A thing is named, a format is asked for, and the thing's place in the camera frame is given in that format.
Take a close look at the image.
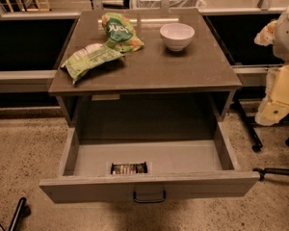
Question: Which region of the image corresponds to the rxbar chocolate bar wrapper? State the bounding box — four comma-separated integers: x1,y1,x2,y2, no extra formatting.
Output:
111,162,147,174

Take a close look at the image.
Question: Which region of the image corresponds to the black stand leg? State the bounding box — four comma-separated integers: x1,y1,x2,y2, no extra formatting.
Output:
253,167,289,181
8,197,31,231

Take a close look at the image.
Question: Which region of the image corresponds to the white ceramic bowl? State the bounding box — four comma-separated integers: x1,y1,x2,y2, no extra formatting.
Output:
160,23,195,51

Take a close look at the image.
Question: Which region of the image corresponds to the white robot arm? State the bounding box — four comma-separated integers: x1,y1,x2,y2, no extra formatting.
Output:
254,5,289,126

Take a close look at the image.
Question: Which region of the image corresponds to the black stand leg left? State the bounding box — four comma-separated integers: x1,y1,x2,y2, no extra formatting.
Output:
8,197,31,231

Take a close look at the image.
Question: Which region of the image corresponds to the white wire basket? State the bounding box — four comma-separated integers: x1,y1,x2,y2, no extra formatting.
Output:
130,0,206,10

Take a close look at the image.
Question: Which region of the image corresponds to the grey cabinet with counter top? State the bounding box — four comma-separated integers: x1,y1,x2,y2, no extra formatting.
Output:
49,9,241,141

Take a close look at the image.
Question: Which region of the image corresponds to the open grey top drawer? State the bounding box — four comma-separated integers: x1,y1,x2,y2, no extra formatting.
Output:
39,122,258,203

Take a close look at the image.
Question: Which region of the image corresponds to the light green snack bag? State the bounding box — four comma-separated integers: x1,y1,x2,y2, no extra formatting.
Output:
61,43,122,84

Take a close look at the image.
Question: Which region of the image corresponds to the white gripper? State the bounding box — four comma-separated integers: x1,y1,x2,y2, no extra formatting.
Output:
254,20,289,126

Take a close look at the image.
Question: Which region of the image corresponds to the black stand leg right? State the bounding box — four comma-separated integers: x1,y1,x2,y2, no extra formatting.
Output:
253,167,289,181

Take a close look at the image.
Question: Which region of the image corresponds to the black caster leg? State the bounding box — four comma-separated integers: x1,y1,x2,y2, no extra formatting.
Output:
233,98,263,152

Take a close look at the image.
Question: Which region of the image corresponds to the black drawer handle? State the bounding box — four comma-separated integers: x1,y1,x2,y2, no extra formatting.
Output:
133,191,167,204

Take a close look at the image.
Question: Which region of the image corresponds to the green chip bag upright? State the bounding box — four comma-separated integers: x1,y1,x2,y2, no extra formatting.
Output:
102,13,145,53

